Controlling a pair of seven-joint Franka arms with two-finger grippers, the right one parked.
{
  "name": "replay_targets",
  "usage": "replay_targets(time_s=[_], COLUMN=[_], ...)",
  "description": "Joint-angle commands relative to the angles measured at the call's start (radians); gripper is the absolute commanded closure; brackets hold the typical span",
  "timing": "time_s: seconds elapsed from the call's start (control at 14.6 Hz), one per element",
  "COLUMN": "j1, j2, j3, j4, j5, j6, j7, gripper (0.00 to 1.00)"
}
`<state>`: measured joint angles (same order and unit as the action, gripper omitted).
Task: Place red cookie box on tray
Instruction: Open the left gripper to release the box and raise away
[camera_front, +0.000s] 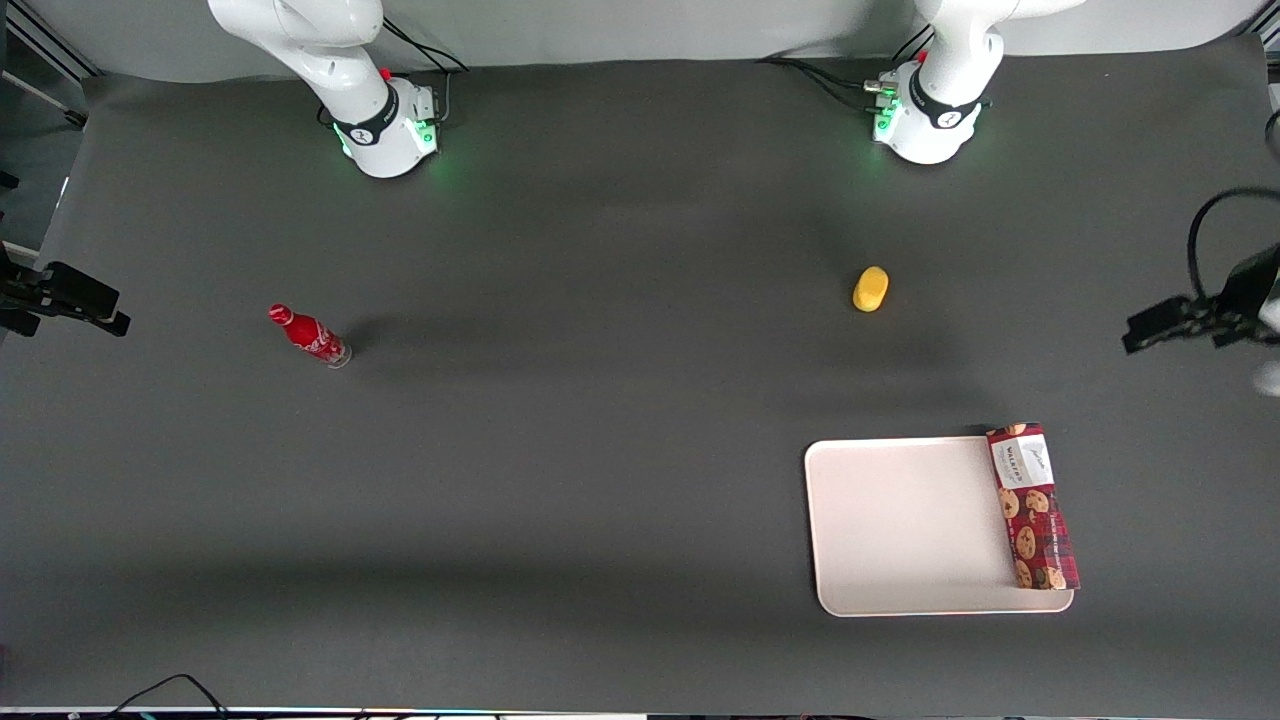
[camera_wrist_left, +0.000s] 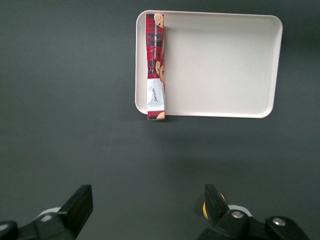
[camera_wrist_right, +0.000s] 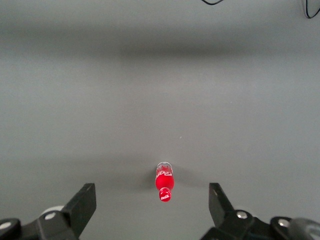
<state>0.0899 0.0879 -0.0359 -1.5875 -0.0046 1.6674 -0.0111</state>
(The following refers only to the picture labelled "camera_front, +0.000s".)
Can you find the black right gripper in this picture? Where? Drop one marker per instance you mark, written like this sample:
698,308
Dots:
22,292

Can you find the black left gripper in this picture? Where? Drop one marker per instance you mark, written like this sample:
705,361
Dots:
1246,290

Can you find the red cookie box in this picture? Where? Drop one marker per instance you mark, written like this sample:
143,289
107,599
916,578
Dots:
1035,510

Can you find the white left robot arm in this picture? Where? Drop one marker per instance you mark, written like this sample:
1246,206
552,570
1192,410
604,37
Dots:
950,60

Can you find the white rectangular tray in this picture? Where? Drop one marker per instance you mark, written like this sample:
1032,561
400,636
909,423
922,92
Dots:
905,525

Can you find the red cola bottle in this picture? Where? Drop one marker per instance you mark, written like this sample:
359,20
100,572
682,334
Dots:
308,335

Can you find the yellow lemon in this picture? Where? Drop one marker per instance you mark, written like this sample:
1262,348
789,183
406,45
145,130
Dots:
870,289

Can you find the dark grey table cloth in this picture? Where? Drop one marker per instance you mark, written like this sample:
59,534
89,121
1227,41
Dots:
600,430

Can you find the aluminium frame bar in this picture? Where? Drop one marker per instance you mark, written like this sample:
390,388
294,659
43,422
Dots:
55,45

